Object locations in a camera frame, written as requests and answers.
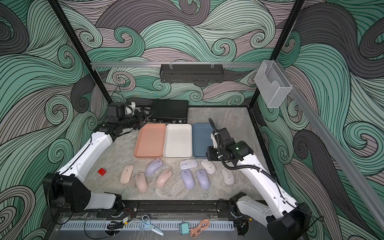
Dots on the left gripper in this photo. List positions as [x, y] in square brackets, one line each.
[140, 121]

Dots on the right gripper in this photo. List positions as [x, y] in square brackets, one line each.
[210, 154]

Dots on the white mouse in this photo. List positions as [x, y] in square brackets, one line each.
[188, 164]
[228, 176]
[209, 167]

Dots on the purple mouse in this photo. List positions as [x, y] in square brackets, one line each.
[203, 179]
[188, 179]
[154, 166]

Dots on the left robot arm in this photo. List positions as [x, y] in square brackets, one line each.
[65, 189]

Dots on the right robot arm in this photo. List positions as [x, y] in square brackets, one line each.
[283, 216]

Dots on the blue storage tray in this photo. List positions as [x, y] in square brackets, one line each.
[201, 139]

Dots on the pink storage tray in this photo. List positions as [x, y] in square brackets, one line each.
[150, 142]

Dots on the white storage tray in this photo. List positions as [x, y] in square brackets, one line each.
[178, 142]

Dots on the black case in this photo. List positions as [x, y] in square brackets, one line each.
[169, 111]

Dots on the flat white mouse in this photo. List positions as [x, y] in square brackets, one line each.
[188, 164]

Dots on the flat pink mouse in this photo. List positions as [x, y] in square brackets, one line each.
[126, 174]

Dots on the pink mouse right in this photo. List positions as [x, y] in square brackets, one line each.
[163, 178]

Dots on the red block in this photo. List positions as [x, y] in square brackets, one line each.
[102, 171]

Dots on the pink mouse middle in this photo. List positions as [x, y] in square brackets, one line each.
[141, 182]

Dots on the teal plug adapter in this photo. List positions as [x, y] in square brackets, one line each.
[184, 228]

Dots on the blue scissors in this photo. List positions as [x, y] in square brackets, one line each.
[146, 224]

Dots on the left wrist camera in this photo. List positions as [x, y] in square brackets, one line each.
[119, 110]

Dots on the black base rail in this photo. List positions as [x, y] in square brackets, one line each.
[217, 208]

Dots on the black wall shelf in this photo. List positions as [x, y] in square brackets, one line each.
[191, 73]

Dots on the clear wall holder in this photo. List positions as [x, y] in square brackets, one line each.
[272, 82]

